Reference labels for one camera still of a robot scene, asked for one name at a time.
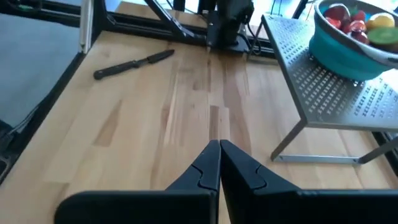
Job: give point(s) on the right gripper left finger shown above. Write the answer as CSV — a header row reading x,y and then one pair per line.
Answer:
x,y
140,208

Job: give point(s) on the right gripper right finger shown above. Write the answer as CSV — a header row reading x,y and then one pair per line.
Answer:
x,y
295,207

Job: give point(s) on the grey perforated metal shelf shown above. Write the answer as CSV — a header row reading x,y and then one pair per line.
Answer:
x,y
326,93

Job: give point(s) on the blue collapsible colander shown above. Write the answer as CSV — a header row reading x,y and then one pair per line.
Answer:
x,y
335,56

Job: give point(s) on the dark red apple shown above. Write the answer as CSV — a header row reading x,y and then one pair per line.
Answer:
x,y
360,37

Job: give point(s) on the small orange red fruit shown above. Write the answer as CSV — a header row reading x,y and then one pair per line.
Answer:
x,y
357,25

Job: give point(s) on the green kiwi half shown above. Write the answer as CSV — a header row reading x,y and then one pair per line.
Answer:
x,y
384,35

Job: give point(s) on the yellow plastic lemon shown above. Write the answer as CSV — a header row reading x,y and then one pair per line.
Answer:
x,y
381,20

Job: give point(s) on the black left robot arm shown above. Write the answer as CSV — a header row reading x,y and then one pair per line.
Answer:
x,y
230,15

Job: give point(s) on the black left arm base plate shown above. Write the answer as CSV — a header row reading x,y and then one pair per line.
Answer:
x,y
227,46

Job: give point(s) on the silver metal bracket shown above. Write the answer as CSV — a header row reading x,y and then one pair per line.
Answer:
x,y
86,25

